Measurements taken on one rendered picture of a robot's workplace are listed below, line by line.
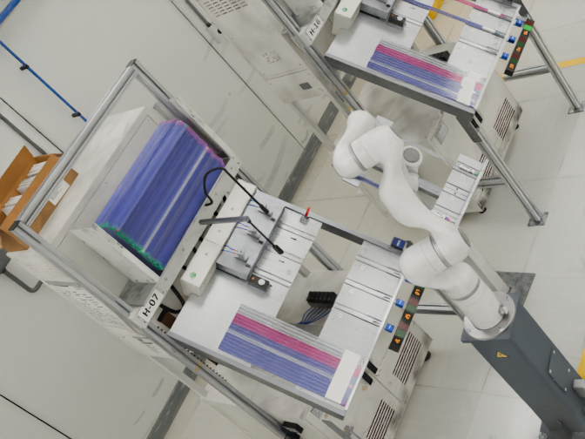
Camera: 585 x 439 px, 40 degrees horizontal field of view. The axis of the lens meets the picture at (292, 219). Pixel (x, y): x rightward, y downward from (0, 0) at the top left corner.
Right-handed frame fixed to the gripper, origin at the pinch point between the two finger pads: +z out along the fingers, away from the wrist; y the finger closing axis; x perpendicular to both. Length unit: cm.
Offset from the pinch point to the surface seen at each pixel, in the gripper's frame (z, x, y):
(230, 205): 11, -52, 33
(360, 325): 8, 14, 51
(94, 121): -26, -102, 45
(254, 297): 14, -26, 60
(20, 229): -28, -100, 91
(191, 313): 16, -44, 76
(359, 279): 10.4, 5.5, 34.2
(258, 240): 9, -35, 41
